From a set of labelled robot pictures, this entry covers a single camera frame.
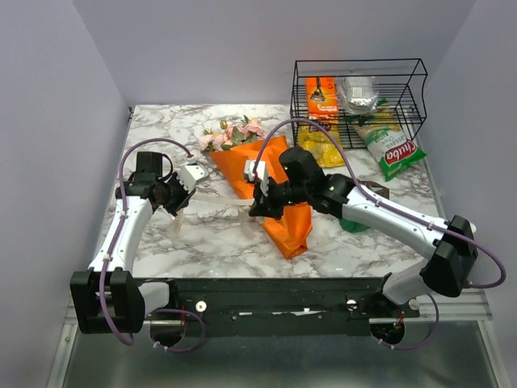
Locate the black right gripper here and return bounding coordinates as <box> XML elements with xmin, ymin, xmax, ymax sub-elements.
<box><xmin>248</xmin><ymin>174</ymin><xmax>309</xmax><ymax>221</ymax></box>

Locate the orange wrapping paper sheet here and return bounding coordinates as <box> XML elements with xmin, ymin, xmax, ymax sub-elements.
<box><xmin>209</xmin><ymin>136</ymin><xmax>313</xmax><ymax>259</ymax></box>

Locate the cream printed ribbon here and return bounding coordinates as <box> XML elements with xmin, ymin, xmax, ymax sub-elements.
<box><xmin>168</xmin><ymin>193</ymin><xmax>256</xmax><ymax>240</ymax></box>

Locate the green brown snack bag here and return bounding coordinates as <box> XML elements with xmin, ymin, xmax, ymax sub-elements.
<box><xmin>339</xmin><ymin>180</ymin><xmax>390</xmax><ymax>234</ymax></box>

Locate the pink fake flower bunch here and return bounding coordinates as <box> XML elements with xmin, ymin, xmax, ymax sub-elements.
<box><xmin>240</xmin><ymin>116</ymin><xmax>266</xmax><ymax>141</ymax></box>

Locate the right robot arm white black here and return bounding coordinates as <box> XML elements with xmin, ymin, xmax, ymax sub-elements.
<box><xmin>244</xmin><ymin>146</ymin><xmax>477</xmax><ymax>317</ymax></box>

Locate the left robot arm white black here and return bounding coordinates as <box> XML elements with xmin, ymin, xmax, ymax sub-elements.
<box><xmin>69</xmin><ymin>151</ymin><xmax>207</xmax><ymax>337</ymax></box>

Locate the yellow lays chip bag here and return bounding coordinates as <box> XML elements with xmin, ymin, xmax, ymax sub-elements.
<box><xmin>297</xmin><ymin>117</ymin><xmax>345</xmax><ymax>168</ymax></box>

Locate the orange razor package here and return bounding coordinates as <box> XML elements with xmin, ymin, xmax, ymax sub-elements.
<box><xmin>305</xmin><ymin>77</ymin><xmax>339</xmax><ymax>120</ymax></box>

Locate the green white cassava chip bag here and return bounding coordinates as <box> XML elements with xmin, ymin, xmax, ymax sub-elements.
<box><xmin>354</xmin><ymin>99</ymin><xmax>427</xmax><ymax>182</ymax></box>

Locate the silver foil packet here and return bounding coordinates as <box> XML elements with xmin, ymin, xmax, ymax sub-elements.
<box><xmin>337</xmin><ymin>76</ymin><xmax>379</xmax><ymax>116</ymax></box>

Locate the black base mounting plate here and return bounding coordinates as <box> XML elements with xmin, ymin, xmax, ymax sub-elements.
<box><xmin>82</xmin><ymin>276</ymin><xmax>473</xmax><ymax>337</ymax></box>

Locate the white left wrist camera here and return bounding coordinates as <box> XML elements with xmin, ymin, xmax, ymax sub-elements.
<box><xmin>178</xmin><ymin>164</ymin><xmax>209</xmax><ymax>193</ymax></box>

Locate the black wire basket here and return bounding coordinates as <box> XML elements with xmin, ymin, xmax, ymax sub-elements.
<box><xmin>290</xmin><ymin>58</ymin><xmax>428</xmax><ymax>149</ymax></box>

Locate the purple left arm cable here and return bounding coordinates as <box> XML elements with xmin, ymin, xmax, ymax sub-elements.
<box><xmin>98</xmin><ymin>137</ymin><xmax>206</xmax><ymax>352</ymax></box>

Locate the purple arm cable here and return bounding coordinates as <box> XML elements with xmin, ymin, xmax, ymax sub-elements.
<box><xmin>254</xmin><ymin>118</ymin><xmax>507</xmax><ymax>351</ymax></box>
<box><xmin>98</xmin><ymin>137</ymin><xmax>206</xmax><ymax>352</ymax></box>

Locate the aluminium frame rail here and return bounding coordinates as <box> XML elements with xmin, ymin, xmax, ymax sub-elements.
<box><xmin>48</xmin><ymin>291</ymin><xmax>511</xmax><ymax>387</ymax></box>

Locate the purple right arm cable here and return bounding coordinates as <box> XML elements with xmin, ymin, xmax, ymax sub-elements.
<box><xmin>254</xmin><ymin>118</ymin><xmax>507</xmax><ymax>351</ymax></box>

